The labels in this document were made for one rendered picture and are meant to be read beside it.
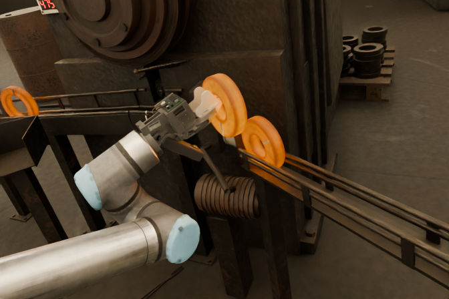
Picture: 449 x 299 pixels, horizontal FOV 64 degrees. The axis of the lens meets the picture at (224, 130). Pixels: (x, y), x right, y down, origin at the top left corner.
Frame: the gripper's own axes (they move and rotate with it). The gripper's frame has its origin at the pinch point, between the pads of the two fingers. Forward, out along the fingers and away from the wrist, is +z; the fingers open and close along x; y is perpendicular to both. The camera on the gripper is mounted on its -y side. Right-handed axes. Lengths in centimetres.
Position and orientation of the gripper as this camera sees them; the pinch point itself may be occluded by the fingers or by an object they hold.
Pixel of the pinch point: (221, 99)
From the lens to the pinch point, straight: 84.8
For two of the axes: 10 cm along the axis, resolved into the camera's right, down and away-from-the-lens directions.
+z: 7.5, -6.0, 2.5
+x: -5.2, -3.2, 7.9
